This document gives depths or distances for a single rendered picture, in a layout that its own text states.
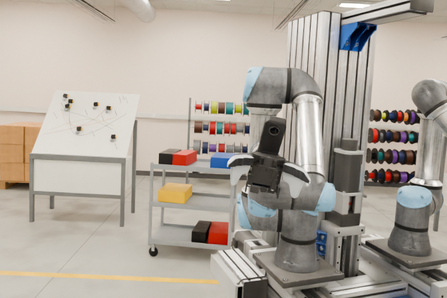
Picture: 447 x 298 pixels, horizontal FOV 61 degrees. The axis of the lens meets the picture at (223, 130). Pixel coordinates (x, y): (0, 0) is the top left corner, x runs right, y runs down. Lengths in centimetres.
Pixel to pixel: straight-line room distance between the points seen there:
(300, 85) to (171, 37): 661
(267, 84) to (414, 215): 75
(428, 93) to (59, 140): 447
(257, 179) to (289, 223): 49
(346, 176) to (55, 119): 452
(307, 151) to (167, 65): 672
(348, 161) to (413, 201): 28
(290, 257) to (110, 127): 413
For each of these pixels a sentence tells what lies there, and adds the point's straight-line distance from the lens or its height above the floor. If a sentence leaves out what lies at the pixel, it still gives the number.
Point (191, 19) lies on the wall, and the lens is 773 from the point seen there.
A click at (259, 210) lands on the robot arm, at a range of 99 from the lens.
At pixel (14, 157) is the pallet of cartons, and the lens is 698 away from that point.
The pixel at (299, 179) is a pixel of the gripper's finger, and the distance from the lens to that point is 75.
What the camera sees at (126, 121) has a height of 129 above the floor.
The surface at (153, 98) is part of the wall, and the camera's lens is 769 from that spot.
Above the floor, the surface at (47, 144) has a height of 98.
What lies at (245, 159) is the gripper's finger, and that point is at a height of 159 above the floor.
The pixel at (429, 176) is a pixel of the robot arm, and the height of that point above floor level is 143.
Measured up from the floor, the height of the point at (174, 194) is 66.
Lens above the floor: 171
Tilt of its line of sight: 5 degrees down
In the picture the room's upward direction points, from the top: 3 degrees clockwise
